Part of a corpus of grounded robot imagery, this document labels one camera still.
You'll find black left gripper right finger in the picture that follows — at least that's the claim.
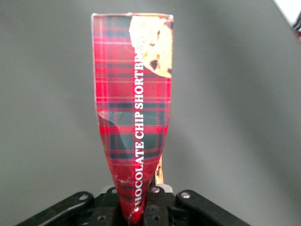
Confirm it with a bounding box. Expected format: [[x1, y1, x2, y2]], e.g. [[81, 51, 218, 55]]
[[143, 185, 169, 226]]

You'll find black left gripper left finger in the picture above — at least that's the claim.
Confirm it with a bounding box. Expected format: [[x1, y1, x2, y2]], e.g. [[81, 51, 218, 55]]
[[89, 186, 128, 226]]

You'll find red tartan cookie box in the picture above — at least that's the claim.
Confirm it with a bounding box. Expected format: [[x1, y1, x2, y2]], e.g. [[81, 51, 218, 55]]
[[91, 12, 174, 225]]

